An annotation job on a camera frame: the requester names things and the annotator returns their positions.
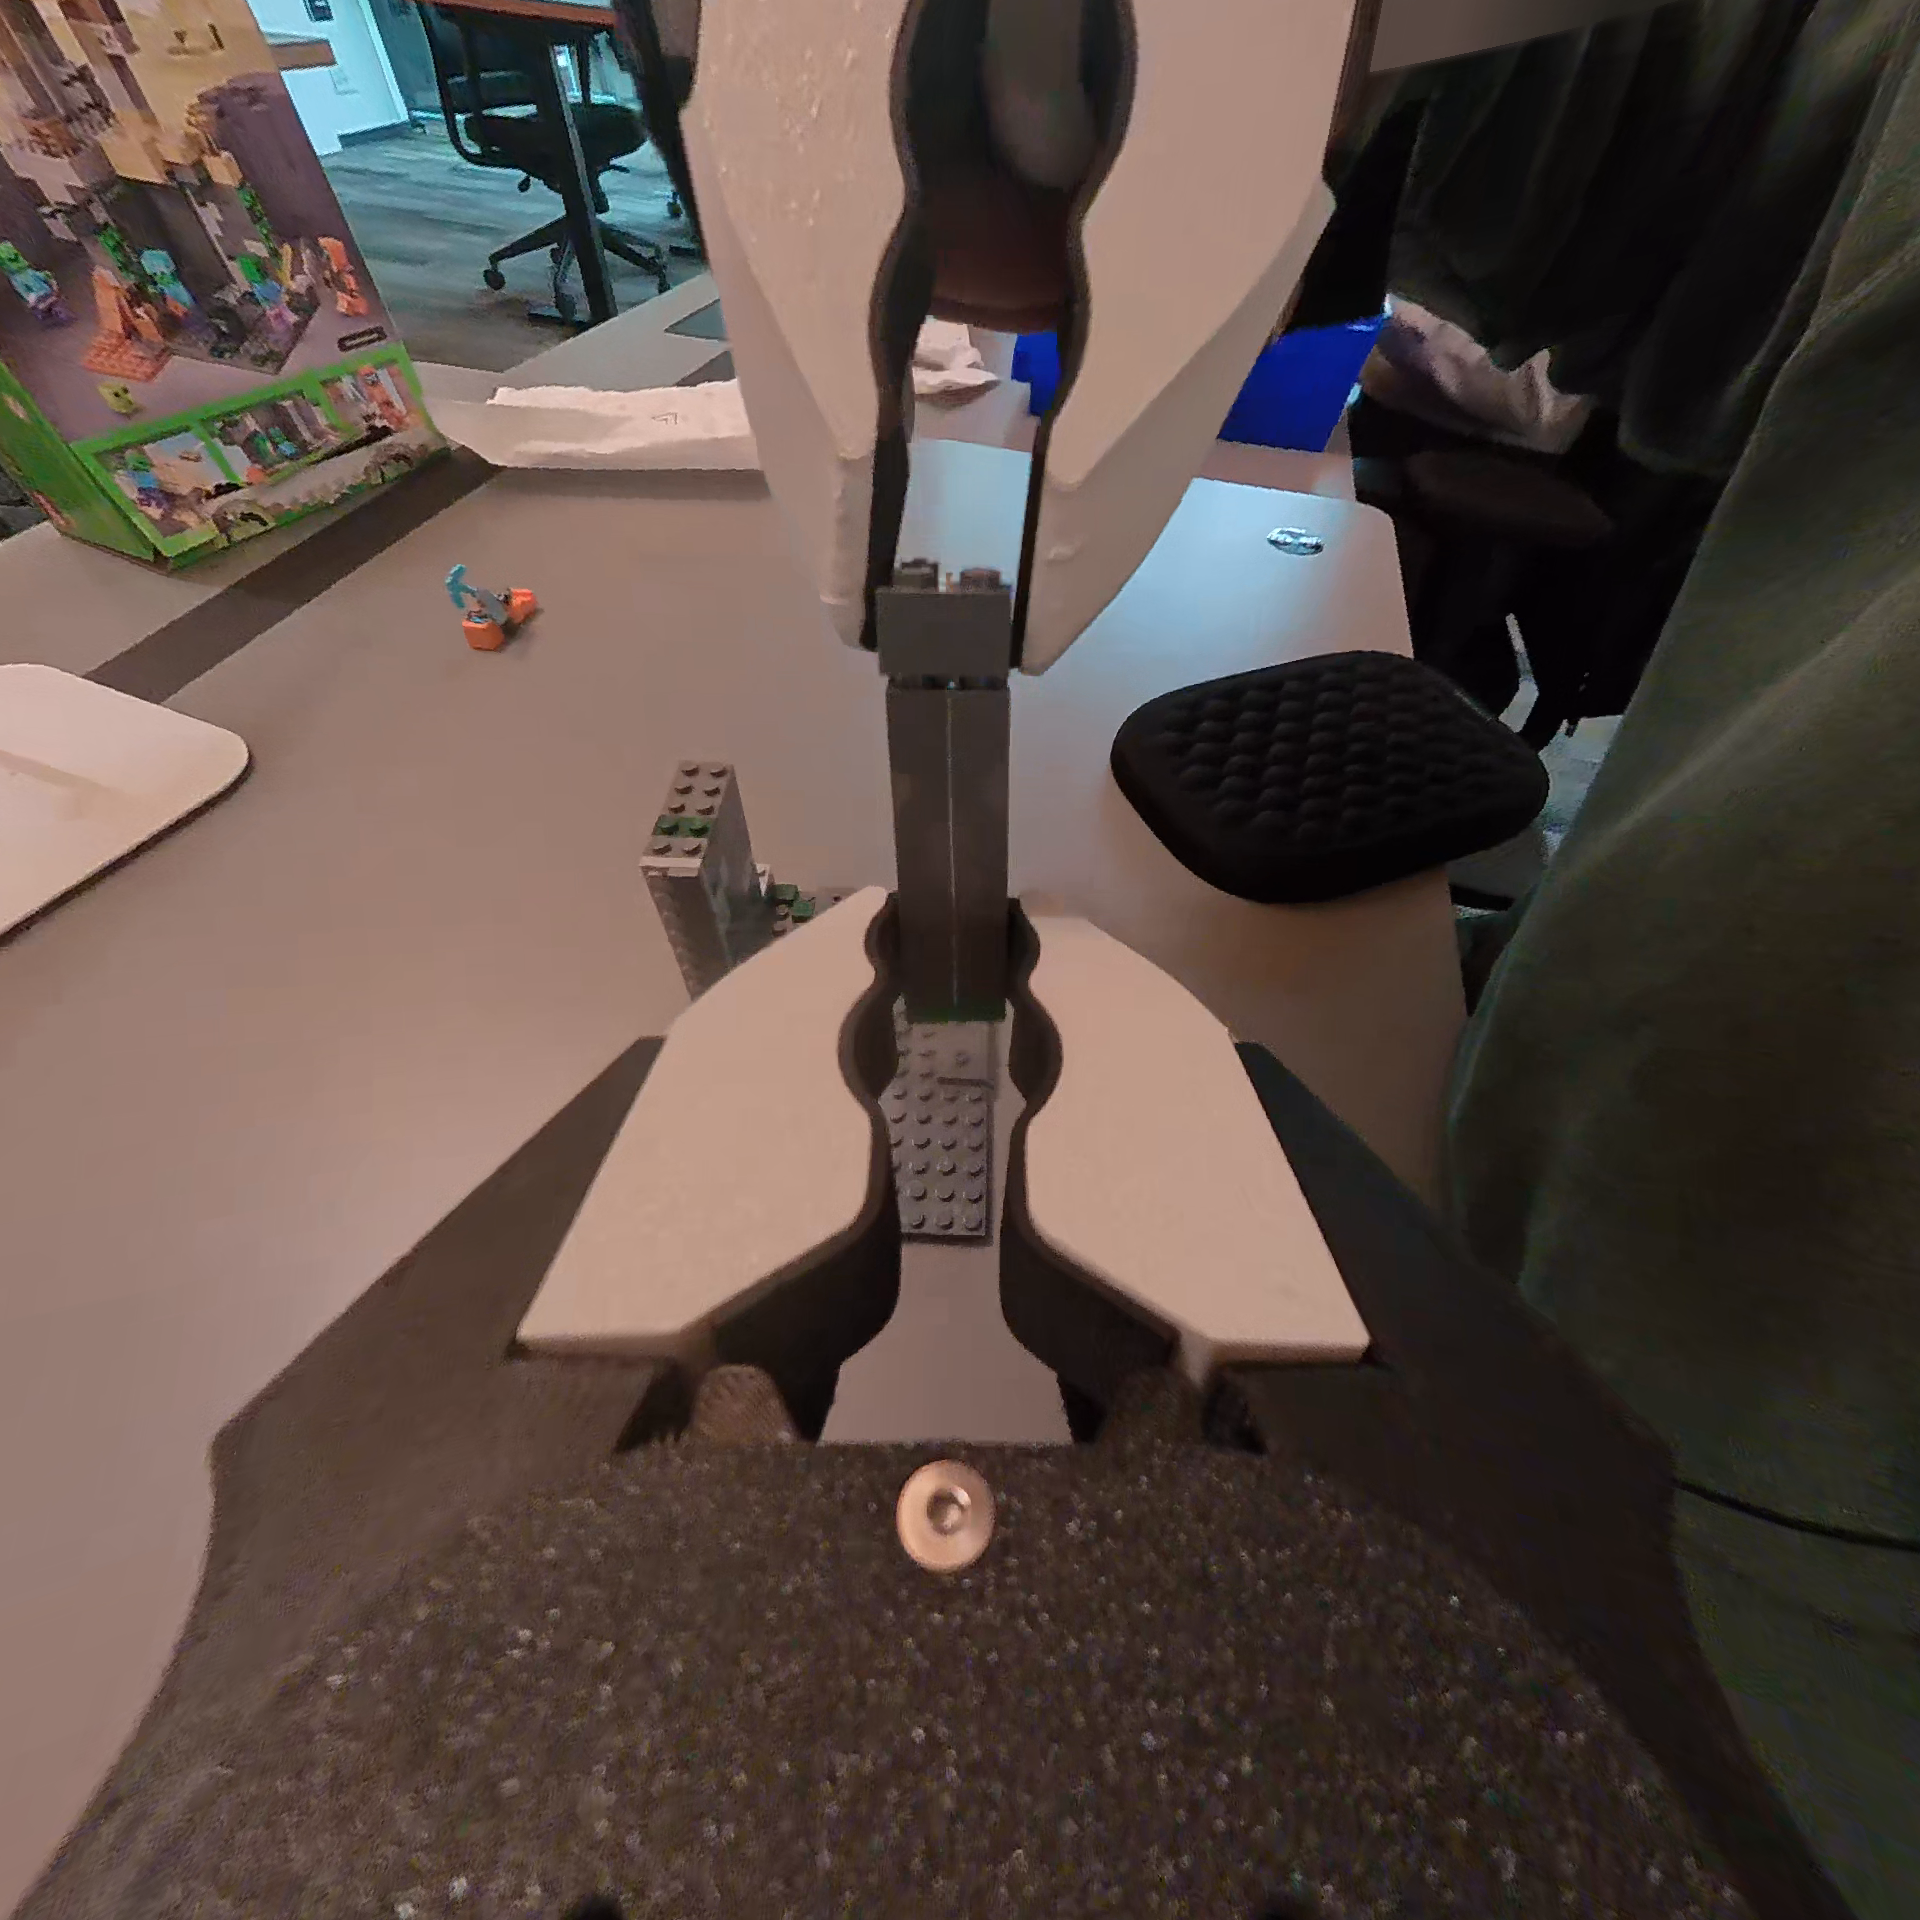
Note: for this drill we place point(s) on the person's right forearm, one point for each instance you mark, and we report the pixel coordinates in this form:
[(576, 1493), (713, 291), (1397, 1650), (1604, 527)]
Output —
[(1652, 224)]

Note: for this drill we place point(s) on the dark grey brick column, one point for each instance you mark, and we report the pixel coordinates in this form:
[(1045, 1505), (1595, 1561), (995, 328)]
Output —
[(944, 840)]

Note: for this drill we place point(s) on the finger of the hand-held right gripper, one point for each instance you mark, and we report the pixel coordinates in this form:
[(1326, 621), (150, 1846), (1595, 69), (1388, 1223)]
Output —
[(796, 270), (1201, 255)]

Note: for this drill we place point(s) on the blue plastic bin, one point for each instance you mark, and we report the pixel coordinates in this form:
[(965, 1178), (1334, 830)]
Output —
[(1299, 382)]

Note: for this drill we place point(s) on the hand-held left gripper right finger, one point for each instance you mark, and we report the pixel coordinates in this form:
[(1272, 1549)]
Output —
[(1185, 1184)]

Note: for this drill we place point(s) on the small orange blue toy figure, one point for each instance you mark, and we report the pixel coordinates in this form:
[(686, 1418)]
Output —
[(487, 609)]

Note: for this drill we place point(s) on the white mat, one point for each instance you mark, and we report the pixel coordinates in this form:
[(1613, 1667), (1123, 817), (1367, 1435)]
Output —
[(91, 779)]

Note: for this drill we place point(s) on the grey green brick build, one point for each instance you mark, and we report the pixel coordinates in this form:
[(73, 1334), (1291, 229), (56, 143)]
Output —
[(944, 1141)]

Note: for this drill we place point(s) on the small light grey brick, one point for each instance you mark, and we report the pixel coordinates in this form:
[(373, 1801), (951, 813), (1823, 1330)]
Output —
[(939, 630)]

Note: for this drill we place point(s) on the black office chair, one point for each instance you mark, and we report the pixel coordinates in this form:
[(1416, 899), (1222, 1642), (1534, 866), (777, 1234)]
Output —
[(540, 135)]

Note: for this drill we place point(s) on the white crumpled paper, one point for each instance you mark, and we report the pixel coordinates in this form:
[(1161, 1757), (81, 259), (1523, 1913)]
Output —
[(616, 427)]

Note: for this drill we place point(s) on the person's green sweatshirt torso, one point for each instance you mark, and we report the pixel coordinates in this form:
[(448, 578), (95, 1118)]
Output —
[(1725, 1050)]

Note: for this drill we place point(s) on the toy brick set box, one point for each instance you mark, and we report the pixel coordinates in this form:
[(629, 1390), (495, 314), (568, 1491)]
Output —
[(196, 299)]

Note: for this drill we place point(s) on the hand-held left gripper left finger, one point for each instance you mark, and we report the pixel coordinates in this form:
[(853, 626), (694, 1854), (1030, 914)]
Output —
[(705, 1171)]

